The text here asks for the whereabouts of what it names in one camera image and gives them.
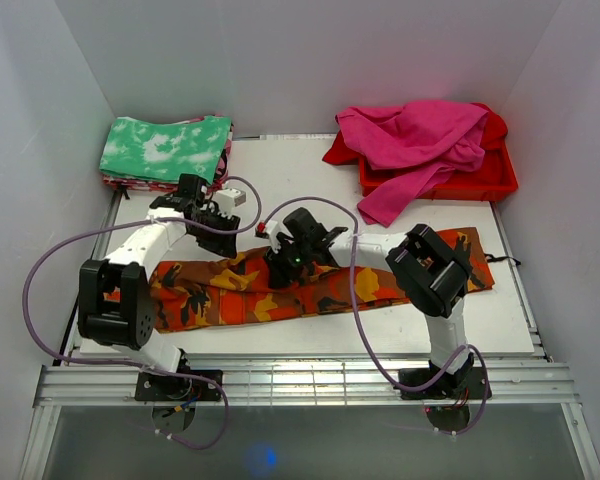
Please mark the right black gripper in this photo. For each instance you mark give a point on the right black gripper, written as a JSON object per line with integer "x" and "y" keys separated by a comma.
{"x": 279, "y": 274}

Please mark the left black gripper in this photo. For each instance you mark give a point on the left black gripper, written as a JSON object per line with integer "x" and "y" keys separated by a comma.
{"x": 224, "y": 244}

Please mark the orange camouflage trousers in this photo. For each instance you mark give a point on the orange camouflage trousers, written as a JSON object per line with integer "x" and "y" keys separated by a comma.
{"x": 191, "y": 295}

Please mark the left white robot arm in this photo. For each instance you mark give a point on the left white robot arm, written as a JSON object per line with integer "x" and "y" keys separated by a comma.
{"x": 115, "y": 308}

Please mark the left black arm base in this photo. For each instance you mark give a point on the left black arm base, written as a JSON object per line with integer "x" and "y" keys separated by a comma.
{"x": 200, "y": 385}

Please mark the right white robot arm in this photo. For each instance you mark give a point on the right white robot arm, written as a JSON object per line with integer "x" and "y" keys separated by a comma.
{"x": 433, "y": 276}

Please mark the pink patterned folded trousers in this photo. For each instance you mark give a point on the pink patterned folded trousers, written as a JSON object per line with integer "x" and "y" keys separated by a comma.
{"x": 225, "y": 150}

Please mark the red plastic tray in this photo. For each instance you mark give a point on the red plastic tray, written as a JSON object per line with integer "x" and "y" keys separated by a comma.
{"x": 492, "y": 182}

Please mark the red garment in tray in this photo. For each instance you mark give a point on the red garment in tray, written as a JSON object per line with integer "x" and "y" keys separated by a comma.
{"x": 495, "y": 125}

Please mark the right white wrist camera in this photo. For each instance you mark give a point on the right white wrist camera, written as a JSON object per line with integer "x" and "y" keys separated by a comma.
{"x": 271, "y": 231}

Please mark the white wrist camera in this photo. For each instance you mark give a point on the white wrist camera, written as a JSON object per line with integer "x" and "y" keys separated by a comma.
{"x": 271, "y": 231}
{"x": 228, "y": 199}

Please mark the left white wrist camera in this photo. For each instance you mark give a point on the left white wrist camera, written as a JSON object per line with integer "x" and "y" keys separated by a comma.
{"x": 228, "y": 199}

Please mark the aluminium rail frame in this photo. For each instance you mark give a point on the aluminium rail frame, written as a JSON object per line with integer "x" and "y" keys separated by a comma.
{"x": 307, "y": 403}

